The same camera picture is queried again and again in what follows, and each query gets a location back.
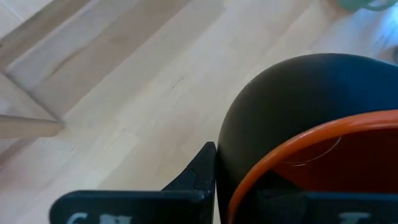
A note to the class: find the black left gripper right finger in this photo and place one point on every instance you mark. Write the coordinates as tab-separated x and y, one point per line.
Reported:
311	208

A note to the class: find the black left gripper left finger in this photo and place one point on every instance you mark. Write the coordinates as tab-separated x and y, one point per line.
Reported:
140	207

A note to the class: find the black mug orange inside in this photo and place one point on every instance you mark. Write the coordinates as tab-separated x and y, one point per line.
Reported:
280	102

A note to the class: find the green mug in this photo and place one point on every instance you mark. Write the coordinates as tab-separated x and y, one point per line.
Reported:
357	3

